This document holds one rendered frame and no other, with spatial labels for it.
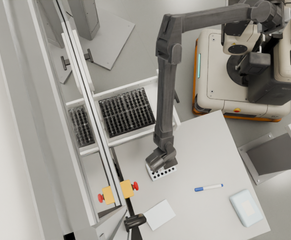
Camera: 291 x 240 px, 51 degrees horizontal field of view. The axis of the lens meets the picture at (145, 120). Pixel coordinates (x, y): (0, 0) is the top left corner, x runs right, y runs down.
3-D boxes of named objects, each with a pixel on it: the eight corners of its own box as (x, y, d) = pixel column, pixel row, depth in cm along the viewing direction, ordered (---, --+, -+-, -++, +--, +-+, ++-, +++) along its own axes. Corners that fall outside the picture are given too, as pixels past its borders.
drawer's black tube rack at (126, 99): (143, 91, 148) (143, 86, 142) (155, 125, 144) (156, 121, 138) (99, 105, 145) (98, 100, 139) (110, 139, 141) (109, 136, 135)
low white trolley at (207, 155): (192, 138, 229) (220, 109, 155) (224, 220, 214) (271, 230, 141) (119, 163, 222) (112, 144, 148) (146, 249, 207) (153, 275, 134)
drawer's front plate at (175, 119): (158, 77, 152) (160, 67, 142) (178, 130, 145) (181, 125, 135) (154, 78, 152) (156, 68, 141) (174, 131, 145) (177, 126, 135)
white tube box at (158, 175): (168, 155, 148) (169, 154, 144) (176, 171, 146) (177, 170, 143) (145, 165, 146) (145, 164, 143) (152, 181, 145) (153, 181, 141)
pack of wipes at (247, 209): (227, 197, 144) (230, 197, 140) (245, 188, 145) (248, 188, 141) (244, 227, 141) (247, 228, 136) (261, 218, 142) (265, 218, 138)
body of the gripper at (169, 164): (164, 170, 134) (166, 168, 127) (155, 149, 136) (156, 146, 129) (177, 164, 135) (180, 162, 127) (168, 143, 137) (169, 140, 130)
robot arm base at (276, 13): (284, 27, 117) (283, 1, 121) (274, 19, 113) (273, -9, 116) (264, 35, 124) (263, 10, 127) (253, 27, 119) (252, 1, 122)
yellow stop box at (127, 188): (130, 179, 137) (130, 178, 130) (135, 195, 135) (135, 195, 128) (120, 183, 136) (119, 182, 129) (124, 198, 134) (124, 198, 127)
